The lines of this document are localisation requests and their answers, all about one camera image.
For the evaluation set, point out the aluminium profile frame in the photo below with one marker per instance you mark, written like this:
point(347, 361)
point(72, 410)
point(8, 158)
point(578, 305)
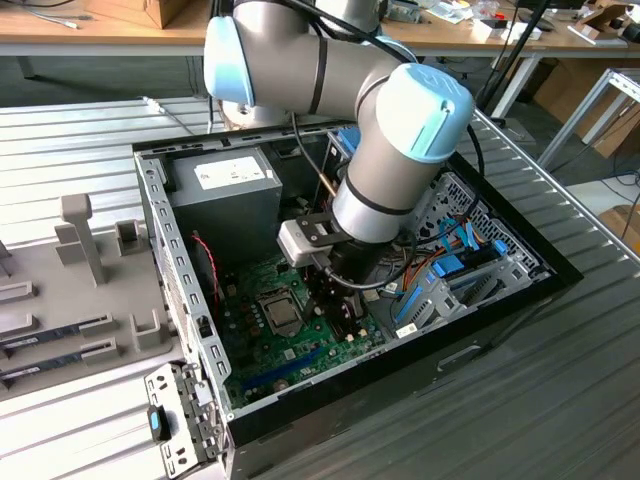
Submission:
point(576, 117)

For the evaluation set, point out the black case fan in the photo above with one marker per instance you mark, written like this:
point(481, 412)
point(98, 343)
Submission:
point(204, 270)

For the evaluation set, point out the black tripod stand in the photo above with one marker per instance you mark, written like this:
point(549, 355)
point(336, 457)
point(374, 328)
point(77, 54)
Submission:
point(520, 45)

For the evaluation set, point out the black open PC case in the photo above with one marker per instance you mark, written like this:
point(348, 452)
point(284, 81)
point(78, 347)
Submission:
point(350, 405)

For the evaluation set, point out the wooden desk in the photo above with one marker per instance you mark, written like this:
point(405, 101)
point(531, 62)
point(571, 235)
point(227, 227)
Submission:
point(75, 30)

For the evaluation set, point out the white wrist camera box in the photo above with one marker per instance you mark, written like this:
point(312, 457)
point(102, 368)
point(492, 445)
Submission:
point(295, 245)

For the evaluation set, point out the grey metal disk bay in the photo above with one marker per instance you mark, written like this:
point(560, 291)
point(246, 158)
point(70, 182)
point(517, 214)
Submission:
point(435, 305)

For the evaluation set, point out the small brown cardboard box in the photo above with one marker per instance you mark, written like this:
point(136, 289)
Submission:
point(165, 12)

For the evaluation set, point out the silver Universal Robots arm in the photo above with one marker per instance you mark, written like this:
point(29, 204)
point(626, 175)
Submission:
point(390, 175)

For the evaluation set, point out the green motherboard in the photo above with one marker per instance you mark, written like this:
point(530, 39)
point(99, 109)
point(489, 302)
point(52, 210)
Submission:
point(270, 350)

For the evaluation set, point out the grey plastic parts rack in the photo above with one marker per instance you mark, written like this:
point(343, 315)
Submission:
point(60, 310)

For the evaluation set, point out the hard disk in blue carrier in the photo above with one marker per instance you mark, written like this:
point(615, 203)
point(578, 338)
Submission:
point(447, 265)

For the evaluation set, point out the black RAM slot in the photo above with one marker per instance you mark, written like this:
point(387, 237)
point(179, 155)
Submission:
point(336, 330)

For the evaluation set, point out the large brown cardboard box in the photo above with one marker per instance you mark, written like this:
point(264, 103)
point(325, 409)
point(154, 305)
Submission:
point(560, 90)

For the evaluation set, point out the blue expansion slot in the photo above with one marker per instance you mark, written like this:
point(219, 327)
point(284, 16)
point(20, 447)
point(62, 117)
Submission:
point(280, 372)

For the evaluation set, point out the dark RAM stick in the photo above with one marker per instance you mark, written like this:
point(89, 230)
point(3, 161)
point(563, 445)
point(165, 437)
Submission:
point(50, 362)
point(50, 334)

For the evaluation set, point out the black camera bracket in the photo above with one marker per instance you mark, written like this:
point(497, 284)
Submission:
point(315, 227)

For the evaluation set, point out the grey power supply unit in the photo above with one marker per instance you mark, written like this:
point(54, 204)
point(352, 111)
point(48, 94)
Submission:
point(225, 210)

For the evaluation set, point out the grey hinged slot bracket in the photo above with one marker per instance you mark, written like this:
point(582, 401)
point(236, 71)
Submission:
point(160, 385)

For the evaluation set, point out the black latch with blue tab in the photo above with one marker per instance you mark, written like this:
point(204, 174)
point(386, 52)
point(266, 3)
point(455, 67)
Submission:
point(156, 424)

